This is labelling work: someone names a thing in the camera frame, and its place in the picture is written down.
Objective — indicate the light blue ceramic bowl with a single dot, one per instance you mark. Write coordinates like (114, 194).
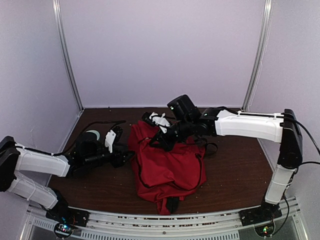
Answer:
(97, 134)

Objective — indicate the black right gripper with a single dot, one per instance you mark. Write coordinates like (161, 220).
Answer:
(166, 146)

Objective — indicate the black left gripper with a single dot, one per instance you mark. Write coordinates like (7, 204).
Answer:
(118, 160)

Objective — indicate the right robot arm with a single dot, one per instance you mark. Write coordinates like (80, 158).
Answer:
(282, 128)

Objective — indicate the front aluminium rail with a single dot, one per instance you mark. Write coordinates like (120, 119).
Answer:
(221, 225)

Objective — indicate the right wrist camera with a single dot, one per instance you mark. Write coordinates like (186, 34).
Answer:
(157, 120)

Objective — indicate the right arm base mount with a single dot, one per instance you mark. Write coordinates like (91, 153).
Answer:
(257, 215)

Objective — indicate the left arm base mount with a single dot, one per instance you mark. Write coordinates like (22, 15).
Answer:
(71, 216)

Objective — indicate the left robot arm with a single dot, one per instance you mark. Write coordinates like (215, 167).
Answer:
(86, 153)

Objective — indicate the aluminium frame post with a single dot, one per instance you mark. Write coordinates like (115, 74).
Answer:
(56, 5)
(261, 47)

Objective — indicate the red student backpack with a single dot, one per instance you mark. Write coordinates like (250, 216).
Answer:
(165, 178)

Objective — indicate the left aluminium frame post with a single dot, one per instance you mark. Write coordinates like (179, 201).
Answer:
(56, 5)

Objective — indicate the right aluminium frame post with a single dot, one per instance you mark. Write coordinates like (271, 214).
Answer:
(261, 47)

